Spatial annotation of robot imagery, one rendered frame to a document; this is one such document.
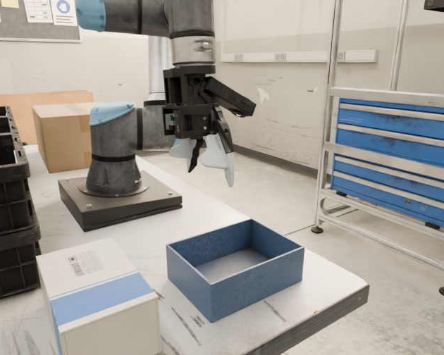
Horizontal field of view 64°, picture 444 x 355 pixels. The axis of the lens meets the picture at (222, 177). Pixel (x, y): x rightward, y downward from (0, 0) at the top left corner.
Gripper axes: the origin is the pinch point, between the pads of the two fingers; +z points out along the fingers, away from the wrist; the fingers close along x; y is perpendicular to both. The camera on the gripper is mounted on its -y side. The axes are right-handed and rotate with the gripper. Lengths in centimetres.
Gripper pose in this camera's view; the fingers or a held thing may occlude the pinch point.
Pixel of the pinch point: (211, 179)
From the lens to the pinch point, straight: 66.3
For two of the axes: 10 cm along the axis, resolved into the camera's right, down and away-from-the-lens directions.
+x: 5.4, 1.7, -8.2
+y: -8.4, 1.7, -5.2
